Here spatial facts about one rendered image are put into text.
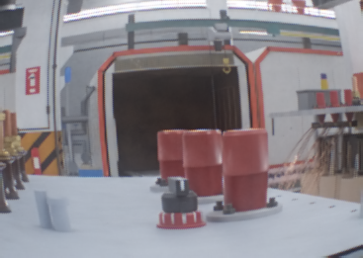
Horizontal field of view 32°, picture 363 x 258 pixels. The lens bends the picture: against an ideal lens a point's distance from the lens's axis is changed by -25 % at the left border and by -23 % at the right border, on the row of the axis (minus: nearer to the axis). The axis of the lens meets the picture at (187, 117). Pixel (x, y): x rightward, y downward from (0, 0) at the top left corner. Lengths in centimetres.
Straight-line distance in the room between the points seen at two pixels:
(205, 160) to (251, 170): 33
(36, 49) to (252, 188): 1073
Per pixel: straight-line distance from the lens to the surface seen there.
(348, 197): 364
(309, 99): 425
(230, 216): 109
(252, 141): 111
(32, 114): 1168
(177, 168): 176
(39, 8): 1189
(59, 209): 97
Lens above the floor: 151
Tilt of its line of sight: level
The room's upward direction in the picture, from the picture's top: 3 degrees counter-clockwise
